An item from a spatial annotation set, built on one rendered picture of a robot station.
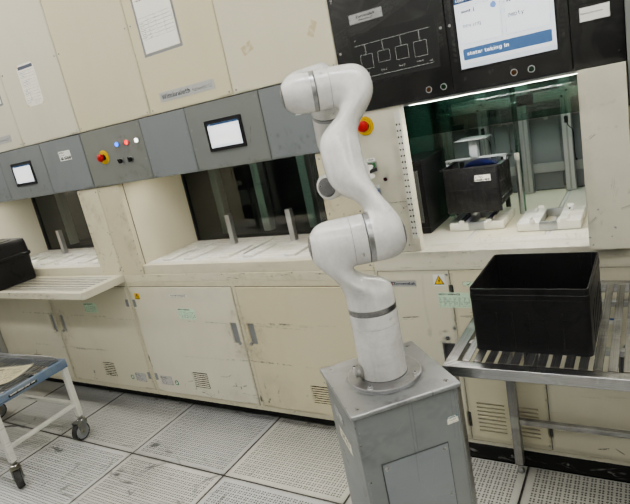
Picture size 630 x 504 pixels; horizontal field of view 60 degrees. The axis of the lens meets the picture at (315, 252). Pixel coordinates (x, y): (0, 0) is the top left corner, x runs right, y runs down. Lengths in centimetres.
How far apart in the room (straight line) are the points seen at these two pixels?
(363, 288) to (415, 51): 92
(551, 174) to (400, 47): 114
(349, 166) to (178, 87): 134
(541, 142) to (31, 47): 253
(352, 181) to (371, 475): 70
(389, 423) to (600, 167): 97
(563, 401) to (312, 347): 102
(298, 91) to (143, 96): 138
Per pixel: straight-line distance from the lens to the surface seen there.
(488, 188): 216
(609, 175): 179
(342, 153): 130
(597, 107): 176
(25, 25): 323
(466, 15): 187
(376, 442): 135
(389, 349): 134
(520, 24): 183
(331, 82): 136
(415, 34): 192
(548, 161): 277
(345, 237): 124
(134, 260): 298
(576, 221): 209
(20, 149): 346
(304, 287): 232
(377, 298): 129
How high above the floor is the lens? 144
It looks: 14 degrees down
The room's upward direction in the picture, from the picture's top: 12 degrees counter-clockwise
